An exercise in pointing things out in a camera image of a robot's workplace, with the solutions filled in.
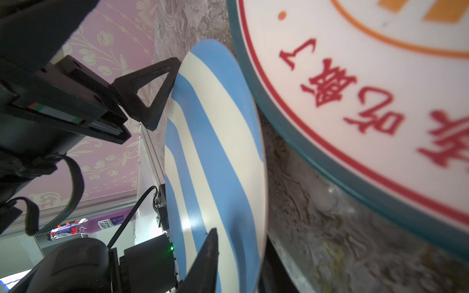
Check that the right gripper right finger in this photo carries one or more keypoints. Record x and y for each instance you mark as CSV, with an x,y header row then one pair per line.
x,y
273,276

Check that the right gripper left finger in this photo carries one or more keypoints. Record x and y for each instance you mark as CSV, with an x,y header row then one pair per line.
x,y
202,277

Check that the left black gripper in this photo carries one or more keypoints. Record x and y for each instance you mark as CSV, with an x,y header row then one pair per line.
x,y
71,97

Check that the blue striped plate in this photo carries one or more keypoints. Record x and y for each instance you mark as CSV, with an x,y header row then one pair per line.
x,y
215,167

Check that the orange sunburst plate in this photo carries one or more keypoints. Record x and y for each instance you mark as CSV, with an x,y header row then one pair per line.
x,y
375,95

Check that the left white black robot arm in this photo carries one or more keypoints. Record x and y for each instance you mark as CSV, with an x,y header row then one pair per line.
x,y
43,176

